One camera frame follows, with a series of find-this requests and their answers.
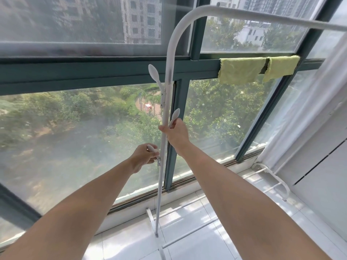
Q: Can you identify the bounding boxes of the tall apartment building outside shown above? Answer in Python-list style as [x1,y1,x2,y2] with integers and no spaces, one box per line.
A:
[119,0,163,45]

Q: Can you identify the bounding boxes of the person's right hand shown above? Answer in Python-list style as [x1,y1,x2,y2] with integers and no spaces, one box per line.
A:
[158,118,192,149]

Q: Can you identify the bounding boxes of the person's right forearm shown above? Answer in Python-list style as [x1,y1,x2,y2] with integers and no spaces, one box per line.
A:
[168,138,335,260]

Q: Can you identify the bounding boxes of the person's left forearm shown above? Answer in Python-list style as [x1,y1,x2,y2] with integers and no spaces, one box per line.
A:
[0,157,136,260]

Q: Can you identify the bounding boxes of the white metal clothes rack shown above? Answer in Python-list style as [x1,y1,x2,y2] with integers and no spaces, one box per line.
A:
[145,5,347,260]

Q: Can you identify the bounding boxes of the white sheer curtain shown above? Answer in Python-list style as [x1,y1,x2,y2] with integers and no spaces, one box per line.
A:
[256,21,347,171]

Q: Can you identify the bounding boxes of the green trees outside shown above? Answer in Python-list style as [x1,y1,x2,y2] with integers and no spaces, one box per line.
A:
[0,17,308,171]

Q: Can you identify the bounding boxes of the grey mesh window screen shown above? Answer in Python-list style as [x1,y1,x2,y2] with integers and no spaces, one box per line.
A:
[0,0,196,58]

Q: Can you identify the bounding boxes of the person's left hand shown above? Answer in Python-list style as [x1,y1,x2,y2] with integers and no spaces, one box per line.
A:
[130,144,160,174]

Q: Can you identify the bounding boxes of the white leaf-shaped rack hook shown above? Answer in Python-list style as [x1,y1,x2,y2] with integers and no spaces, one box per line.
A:
[148,64,166,107]
[169,108,181,128]
[146,145,162,167]

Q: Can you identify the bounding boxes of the dark green window frame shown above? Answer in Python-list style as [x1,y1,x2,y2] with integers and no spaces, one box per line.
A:
[0,0,347,223]

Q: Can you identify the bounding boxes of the yellow-green cleaning cloth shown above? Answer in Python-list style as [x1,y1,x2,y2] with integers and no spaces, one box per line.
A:
[218,57,268,85]
[262,55,301,83]

